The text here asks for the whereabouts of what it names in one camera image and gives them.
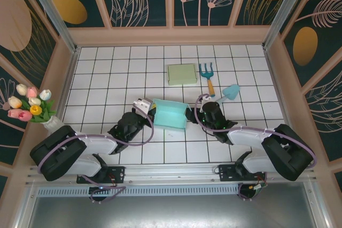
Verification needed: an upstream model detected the light blue toy shovel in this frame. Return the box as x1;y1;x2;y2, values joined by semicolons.
215;84;241;104

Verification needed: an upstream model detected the small coloured wire bundle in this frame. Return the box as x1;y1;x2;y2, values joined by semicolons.
248;174;268;194
105;174;120;188

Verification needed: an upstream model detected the aluminium side strip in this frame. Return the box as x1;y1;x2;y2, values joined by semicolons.
263;48;300;161
40;48;81;165

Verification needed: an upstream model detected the green paper box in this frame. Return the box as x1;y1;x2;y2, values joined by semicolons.
167;64;198;87

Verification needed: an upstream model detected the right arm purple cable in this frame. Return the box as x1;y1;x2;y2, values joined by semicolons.
194;93;316;202

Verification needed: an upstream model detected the aluminium mounting rail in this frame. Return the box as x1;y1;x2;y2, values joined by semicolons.
25;160;317;187

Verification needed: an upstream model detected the white ribbed vase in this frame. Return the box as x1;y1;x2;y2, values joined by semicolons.
42;116;66;134

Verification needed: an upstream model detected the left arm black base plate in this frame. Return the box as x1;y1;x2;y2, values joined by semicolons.
76;166;126;185

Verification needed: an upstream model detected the artificial tulip bouquet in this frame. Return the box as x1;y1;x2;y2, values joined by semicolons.
7;83;57;123

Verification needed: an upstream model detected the light blue paper box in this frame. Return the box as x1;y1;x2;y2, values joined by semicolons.
152;98;189;132

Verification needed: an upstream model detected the aluminium corner post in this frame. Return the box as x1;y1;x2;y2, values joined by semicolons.
262;0;313;50
21;0;81;55

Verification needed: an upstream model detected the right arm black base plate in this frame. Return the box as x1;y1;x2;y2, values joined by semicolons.
218;163;268;182

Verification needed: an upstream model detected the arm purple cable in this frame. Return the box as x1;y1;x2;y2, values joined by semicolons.
194;93;316;202
37;104;156;204

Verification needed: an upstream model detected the grey metal sheet tray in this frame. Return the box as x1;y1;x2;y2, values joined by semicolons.
15;182;331;228

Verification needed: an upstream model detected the slotted grey cable duct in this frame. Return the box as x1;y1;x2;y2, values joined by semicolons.
36;185;241;197

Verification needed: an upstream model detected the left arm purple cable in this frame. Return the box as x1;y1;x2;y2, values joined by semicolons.
37;104;156;204

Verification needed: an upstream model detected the teal toy garden fork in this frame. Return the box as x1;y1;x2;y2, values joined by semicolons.
199;62;216;98

